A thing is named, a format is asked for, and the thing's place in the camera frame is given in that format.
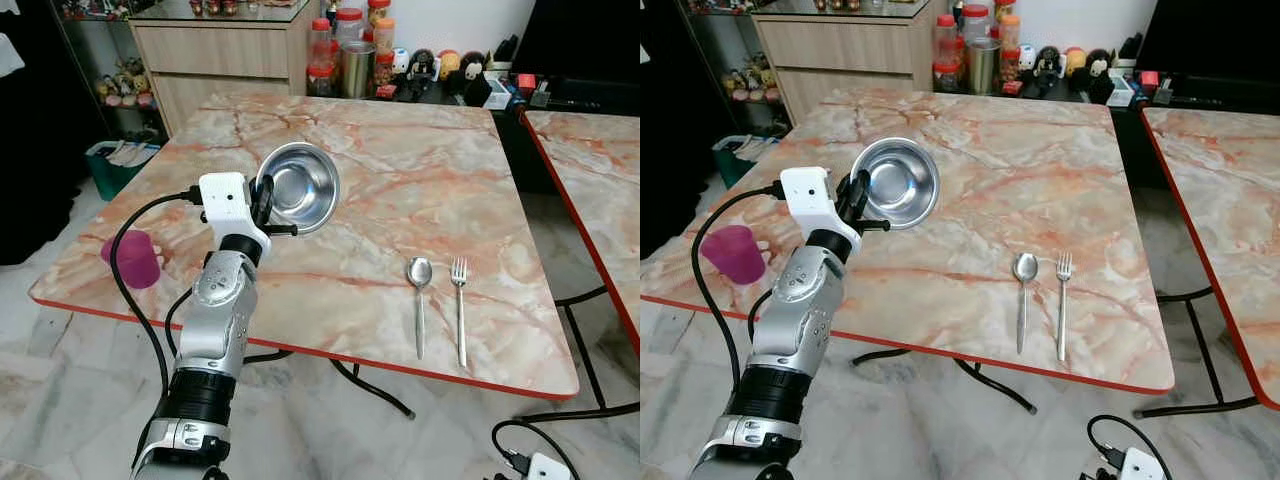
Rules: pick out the stainless steel bowl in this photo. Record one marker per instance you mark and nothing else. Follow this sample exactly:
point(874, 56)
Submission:
point(305, 188)
point(905, 183)

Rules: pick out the white and blue box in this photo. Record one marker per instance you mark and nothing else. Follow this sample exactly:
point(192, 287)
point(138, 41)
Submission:
point(1122, 90)
point(498, 92)

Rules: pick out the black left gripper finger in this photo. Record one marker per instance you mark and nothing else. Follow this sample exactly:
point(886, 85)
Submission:
point(283, 231)
point(875, 226)
point(860, 192)
point(267, 200)

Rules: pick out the purple plastic cup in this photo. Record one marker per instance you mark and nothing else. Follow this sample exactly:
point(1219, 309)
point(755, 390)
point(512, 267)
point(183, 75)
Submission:
point(138, 262)
point(735, 255)

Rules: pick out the glass display shelf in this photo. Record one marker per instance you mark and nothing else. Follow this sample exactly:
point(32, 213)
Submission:
point(752, 103)
point(130, 110)

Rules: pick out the small white toy figure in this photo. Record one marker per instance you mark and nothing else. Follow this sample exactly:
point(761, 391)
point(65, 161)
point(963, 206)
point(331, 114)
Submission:
point(1027, 57)
point(400, 60)

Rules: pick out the small flat red box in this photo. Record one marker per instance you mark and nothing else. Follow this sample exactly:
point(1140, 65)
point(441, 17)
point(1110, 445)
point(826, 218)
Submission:
point(1011, 87)
point(386, 91)

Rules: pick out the white lace cloth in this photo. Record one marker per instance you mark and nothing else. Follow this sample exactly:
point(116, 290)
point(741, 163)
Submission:
point(10, 55)

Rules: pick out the small red cube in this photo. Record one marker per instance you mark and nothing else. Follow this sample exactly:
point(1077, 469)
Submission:
point(1150, 79)
point(526, 82)

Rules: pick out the steel canister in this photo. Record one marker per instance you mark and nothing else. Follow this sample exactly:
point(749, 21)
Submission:
point(983, 68)
point(358, 70)

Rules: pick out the black television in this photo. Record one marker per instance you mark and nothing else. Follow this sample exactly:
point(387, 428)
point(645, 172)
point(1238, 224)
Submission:
point(590, 35)
point(1220, 35)

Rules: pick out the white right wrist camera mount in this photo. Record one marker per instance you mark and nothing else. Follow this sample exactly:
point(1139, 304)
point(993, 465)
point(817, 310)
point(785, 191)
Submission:
point(1142, 465)
point(548, 468)

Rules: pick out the yellow toy figure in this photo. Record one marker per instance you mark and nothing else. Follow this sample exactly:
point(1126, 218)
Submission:
point(449, 62)
point(1075, 60)

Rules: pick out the black and white toy figure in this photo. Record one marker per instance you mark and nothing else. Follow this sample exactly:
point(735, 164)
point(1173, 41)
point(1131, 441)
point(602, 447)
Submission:
point(1048, 65)
point(421, 68)

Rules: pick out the light wooden drawer cabinet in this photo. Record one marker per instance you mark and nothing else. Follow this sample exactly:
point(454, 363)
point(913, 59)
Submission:
point(220, 50)
point(850, 45)

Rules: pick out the steel spoon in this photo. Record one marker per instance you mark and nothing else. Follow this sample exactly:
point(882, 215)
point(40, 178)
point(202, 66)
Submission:
point(1026, 266)
point(419, 271)

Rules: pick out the steel fork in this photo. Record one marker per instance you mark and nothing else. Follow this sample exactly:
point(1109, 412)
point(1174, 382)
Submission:
point(1064, 267)
point(459, 272)

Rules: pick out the green storage bin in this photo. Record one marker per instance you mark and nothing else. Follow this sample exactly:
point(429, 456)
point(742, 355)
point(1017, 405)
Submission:
point(735, 170)
point(110, 180)

